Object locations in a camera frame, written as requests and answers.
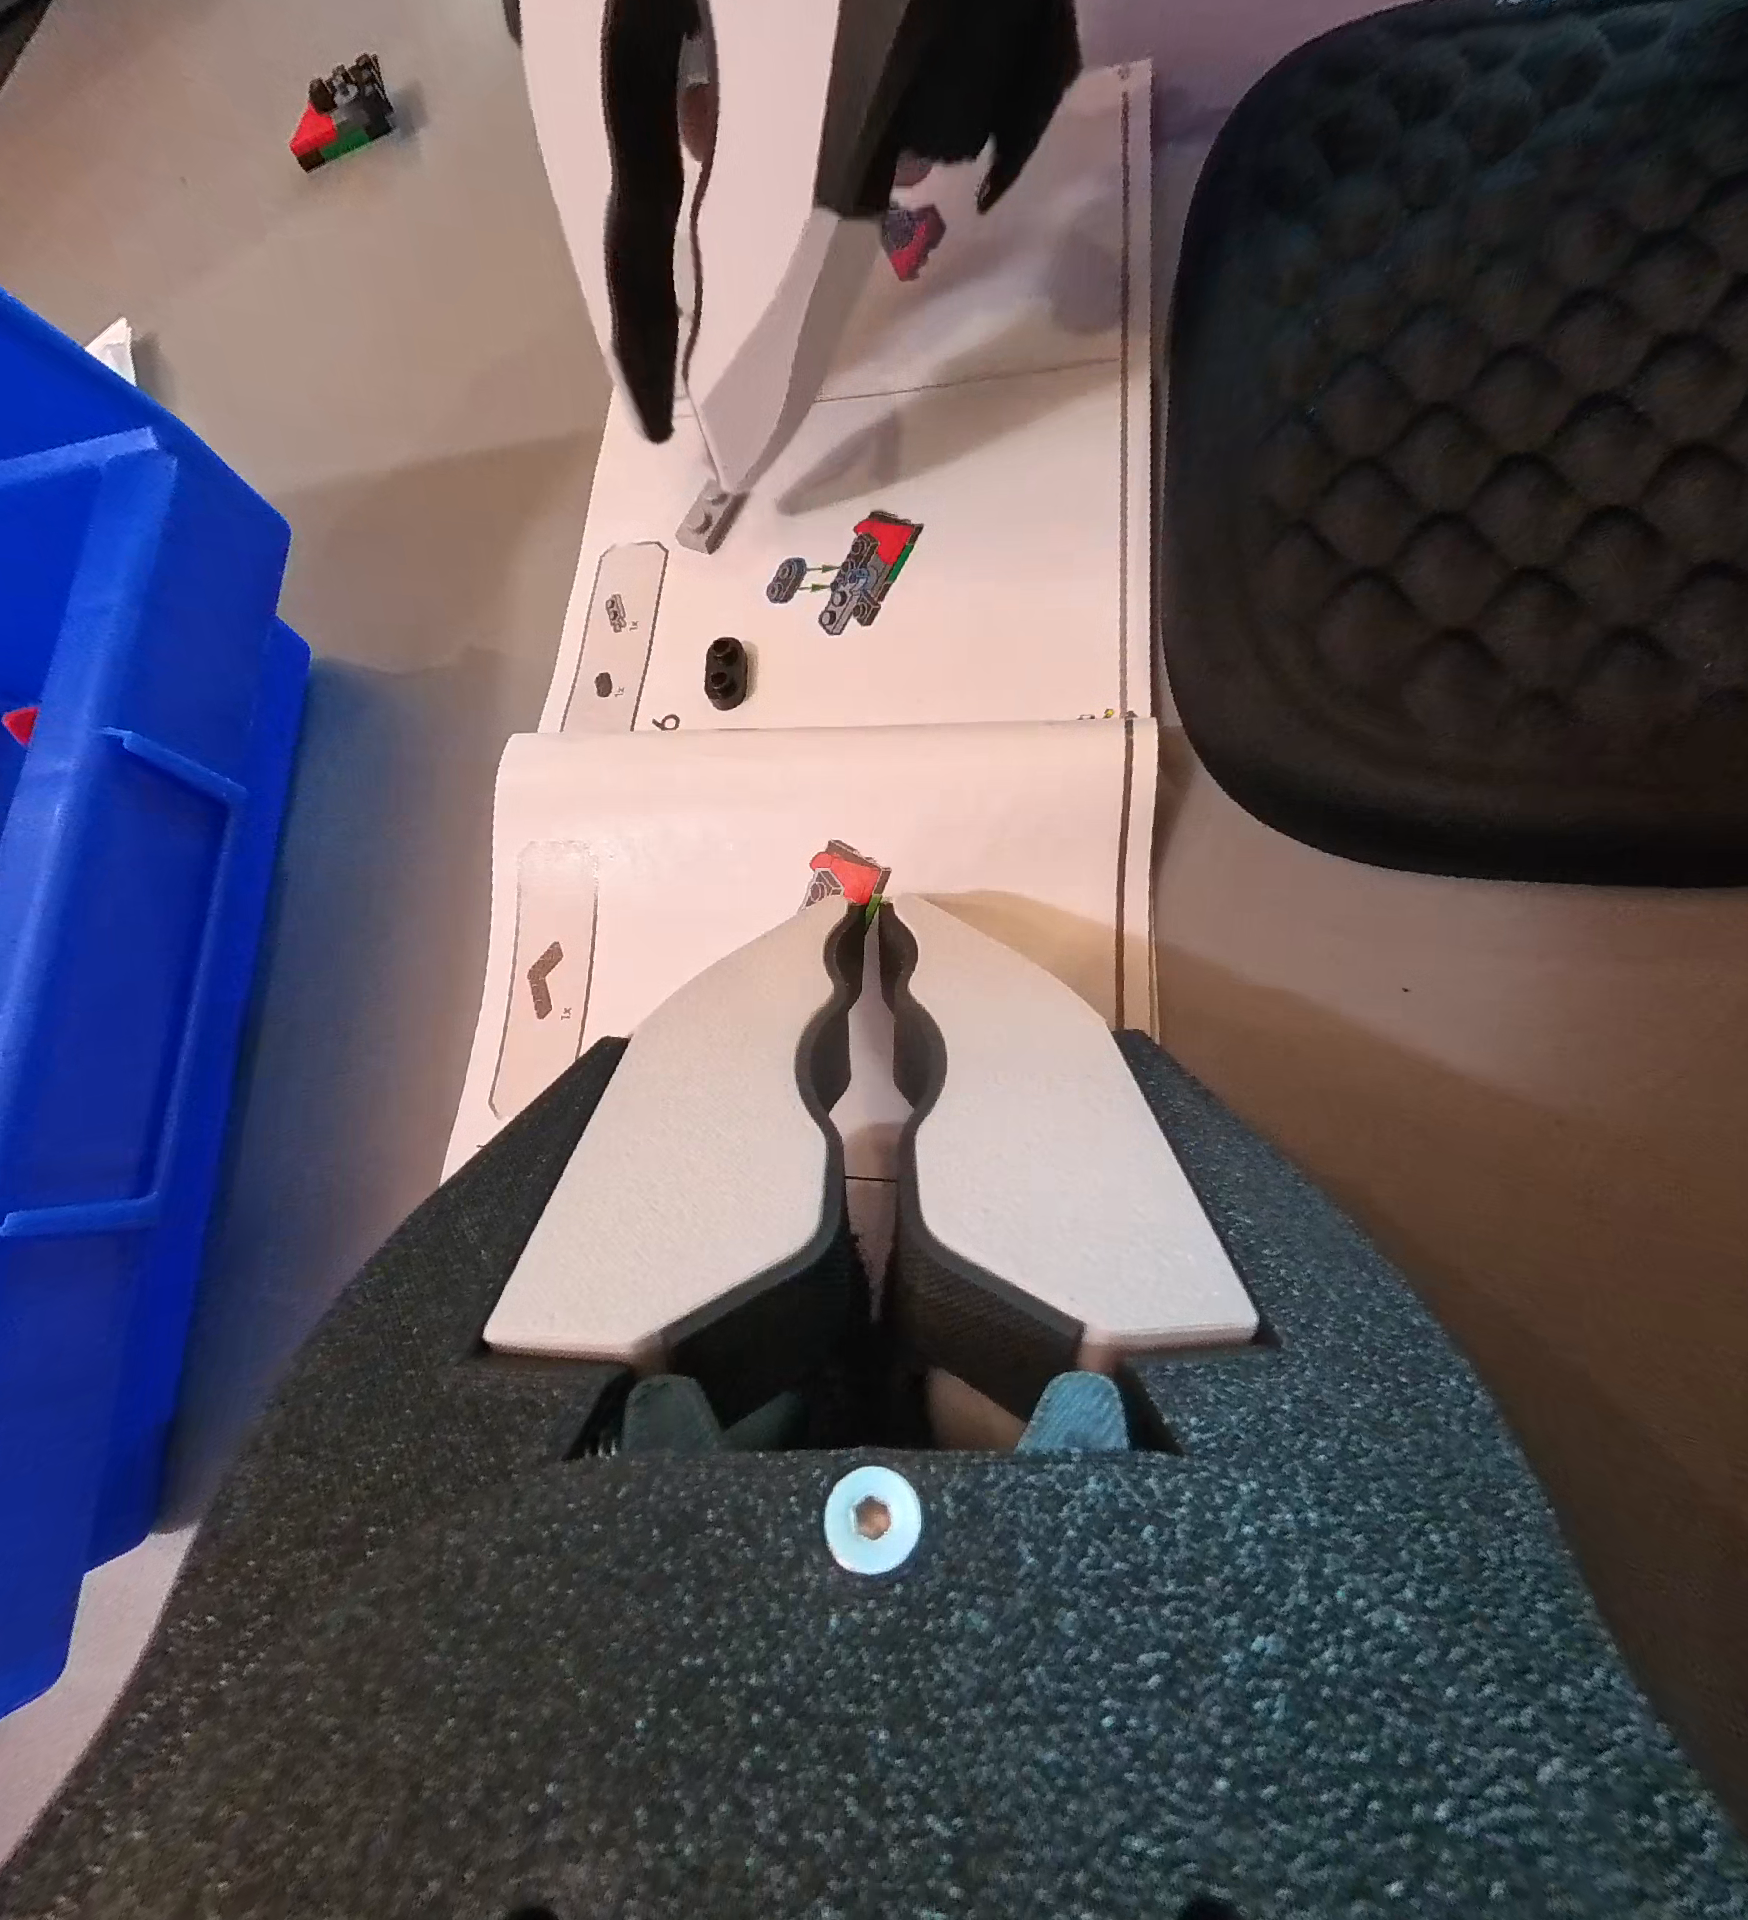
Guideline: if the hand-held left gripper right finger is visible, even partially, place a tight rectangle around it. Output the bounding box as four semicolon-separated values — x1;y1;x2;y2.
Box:
878;895;1261;1372

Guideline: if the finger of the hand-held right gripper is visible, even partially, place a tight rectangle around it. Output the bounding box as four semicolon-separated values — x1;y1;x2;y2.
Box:
680;0;878;504
503;0;723;449

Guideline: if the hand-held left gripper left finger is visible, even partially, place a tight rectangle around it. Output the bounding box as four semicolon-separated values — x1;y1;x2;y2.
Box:
482;904;877;1370

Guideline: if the red black brick assembly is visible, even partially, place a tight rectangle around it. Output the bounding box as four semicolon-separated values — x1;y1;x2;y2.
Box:
291;52;400;173

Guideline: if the blue storage bin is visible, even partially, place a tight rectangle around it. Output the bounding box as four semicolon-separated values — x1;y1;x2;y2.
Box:
0;225;312;1772

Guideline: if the white instruction booklet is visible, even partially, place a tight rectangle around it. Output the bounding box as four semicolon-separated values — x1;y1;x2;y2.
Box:
440;56;1165;1187

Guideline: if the black quilted cushion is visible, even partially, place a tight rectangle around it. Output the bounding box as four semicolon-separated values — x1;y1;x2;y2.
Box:
1163;0;1748;887

